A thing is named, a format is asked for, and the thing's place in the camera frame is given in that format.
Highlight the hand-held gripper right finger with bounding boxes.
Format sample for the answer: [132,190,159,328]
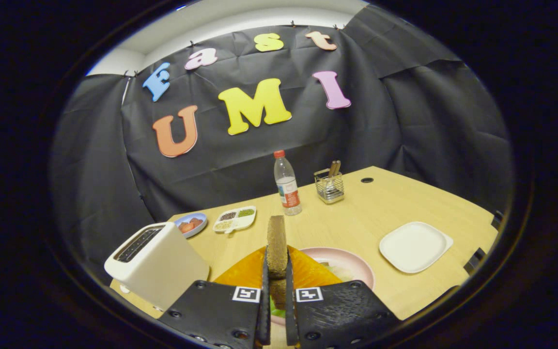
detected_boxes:
[285,245,402,349]

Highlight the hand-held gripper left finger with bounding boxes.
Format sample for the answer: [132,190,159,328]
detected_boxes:
[157,245,272,349]

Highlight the green lettuce leaf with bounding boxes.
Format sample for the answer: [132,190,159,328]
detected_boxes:
[269,261,357,319]

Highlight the brown bread slice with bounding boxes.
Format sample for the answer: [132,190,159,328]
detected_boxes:
[266,215,289,311]

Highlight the white divided condiment tray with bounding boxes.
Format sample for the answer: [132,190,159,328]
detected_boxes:
[213,206,257,234]

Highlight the pink round plate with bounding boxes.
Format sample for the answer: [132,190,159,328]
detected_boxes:
[270,247,375,326]

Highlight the blue plate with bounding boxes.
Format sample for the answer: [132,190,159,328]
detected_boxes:
[174,212,208,238]

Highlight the clear water bottle red cap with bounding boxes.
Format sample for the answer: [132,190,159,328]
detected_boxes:
[274,150,303,216]

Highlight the red food pieces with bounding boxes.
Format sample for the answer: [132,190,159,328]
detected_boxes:
[178,217,203,233]

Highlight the white toaster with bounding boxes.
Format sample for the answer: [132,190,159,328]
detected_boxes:
[104,222,210,312]

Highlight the white square plate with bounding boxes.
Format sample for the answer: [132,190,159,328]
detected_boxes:
[379,222,454,274]

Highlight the wire utensil holder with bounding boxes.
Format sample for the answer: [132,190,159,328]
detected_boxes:
[314,169,345,204]

